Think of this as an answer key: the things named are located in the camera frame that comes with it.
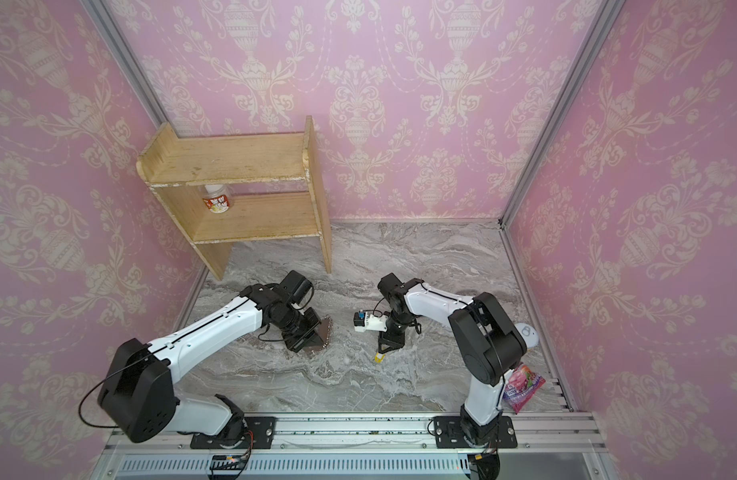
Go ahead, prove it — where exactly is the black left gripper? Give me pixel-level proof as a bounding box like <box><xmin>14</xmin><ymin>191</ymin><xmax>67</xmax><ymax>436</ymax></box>
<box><xmin>273</xmin><ymin>305</ymin><xmax>330</xmax><ymax>352</ymax></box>

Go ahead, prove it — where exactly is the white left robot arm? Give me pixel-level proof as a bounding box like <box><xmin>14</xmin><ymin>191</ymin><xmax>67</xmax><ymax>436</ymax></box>
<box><xmin>98</xmin><ymin>270</ymin><xmax>324</xmax><ymax>448</ymax></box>

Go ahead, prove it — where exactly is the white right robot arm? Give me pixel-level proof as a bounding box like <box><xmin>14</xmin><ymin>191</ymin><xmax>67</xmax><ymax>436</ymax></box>
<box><xmin>364</xmin><ymin>273</ymin><xmax>539</xmax><ymax>447</ymax></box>

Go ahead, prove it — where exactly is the white round jar yellow base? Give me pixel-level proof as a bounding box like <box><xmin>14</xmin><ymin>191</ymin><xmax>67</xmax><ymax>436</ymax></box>
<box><xmin>515</xmin><ymin>323</ymin><xmax>539</xmax><ymax>350</ymax></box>

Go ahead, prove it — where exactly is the purple candy bag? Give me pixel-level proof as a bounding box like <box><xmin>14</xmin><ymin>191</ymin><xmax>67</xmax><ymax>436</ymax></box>
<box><xmin>502</xmin><ymin>363</ymin><xmax>545</xmax><ymax>413</ymax></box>

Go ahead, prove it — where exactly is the small bottle red label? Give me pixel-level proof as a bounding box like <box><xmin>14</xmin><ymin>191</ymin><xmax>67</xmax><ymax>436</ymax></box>
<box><xmin>202</xmin><ymin>184</ymin><xmax>232</xmax><ymax>214</ymax></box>

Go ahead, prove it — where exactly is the wooden two-tier shelf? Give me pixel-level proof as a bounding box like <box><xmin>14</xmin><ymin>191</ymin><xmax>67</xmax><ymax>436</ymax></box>
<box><xmin>136</xmin><ymin>117</ymin><xmax>332</xmax><ymax>280</ymax></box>

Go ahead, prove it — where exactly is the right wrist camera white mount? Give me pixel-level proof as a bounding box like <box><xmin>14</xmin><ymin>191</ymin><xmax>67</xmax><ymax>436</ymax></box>
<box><xmin>354</xmin><ymin>310</ymin><xmax>388</xmax><ymax>333</ymax></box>

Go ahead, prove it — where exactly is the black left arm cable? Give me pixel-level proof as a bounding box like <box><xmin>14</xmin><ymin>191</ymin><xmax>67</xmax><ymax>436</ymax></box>
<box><xmin>76</xmin><ymin>365</ymin><xmax>136</xmax><ymax>430</ymax></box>

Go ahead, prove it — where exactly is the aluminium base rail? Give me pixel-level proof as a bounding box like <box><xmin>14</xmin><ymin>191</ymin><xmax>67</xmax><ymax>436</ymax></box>
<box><xmin>91</xmin><ymin>412</ymin><xmax>617</xmax><ymax>479</ymax></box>

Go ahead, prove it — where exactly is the aluminium corner wall profile left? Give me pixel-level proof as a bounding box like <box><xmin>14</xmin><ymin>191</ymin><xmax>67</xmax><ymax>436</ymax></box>
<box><xmin>80</xmin><ymin>0</ymin><xmax>168</xmax><ymax>127</ymax></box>

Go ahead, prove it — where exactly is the aluminium corner wall profile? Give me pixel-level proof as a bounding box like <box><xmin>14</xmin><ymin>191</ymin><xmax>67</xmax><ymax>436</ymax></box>
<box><xmin>499</xmin><ymin>0</ymin><xmax>626</xmax><ymax>229</ymax></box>
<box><xmin>80</xmin><ymin>0</ymin><xmax>168</xmax><ymax>127</ymax></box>

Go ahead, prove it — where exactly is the aluminium corner wall profile right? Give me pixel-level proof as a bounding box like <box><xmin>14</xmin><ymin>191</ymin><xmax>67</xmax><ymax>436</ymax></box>
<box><xmin>499</xmin><ymin>0</ymin><xmax>626</xmax><ymax>229</ymax></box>

